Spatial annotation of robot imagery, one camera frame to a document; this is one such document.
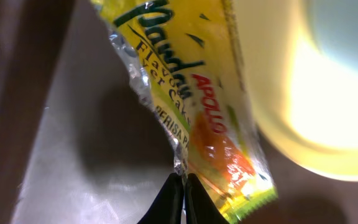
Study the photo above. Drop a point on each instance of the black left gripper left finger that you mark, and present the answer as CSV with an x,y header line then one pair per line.
x,y
167,205

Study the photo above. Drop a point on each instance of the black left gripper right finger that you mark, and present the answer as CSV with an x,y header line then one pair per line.
x,y
200,209

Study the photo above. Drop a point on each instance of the green pandan cake wrapper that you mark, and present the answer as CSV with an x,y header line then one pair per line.
x,y
184,63

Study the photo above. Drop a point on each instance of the dark brown serving tray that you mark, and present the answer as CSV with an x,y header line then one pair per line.
x,y
78,146

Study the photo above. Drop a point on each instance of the yellow plate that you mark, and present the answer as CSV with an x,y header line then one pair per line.
x,y
304,103

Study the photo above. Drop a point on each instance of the blue bowl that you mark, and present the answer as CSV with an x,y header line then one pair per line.
x,y
333,26

